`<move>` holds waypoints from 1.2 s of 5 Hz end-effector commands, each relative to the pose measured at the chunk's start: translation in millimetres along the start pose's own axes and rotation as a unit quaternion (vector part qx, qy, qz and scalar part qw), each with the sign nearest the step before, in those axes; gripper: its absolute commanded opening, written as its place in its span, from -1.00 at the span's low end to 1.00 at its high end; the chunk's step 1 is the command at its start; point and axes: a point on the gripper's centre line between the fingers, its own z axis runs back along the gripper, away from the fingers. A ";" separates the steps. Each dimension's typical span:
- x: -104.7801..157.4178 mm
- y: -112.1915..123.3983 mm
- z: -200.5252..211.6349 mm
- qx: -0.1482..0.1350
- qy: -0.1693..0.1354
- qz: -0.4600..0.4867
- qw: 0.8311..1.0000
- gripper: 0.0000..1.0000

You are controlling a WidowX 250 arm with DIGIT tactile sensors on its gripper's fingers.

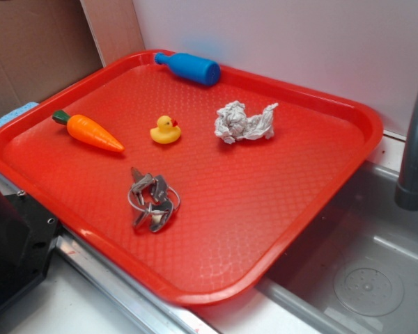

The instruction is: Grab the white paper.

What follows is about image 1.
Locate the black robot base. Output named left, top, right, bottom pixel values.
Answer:
left=0, top=192, right=59, bottom=312

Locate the crumpled white paper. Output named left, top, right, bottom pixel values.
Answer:
left=214, top=101, right=279, bottom=145

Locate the red plastic tray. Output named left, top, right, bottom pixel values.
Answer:
left=0, top=51, right=383, bottom=305

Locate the yellow rubber duck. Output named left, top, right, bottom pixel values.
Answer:
left=150, top=116, right=181, bottom=144

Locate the bunch of metal keys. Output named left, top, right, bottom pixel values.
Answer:
left=127, top=167, right=181, bottom=233

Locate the blue plastic bottle toy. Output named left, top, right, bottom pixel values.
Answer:
left=154, top=52, right=221, bottom=86

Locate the orange toy carrot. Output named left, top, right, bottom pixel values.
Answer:
left=52, top=110, right=125, bottom=152

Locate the grey plastic sink basin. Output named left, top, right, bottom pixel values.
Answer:
left=194, top=160, right=418, bottom=334

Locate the brown cardboard panel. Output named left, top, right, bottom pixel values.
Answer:
left=0, top=1, right=102, bottom=117

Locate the blue sponge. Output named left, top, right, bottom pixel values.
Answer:
left=0, top=102, right=38, bottom=127

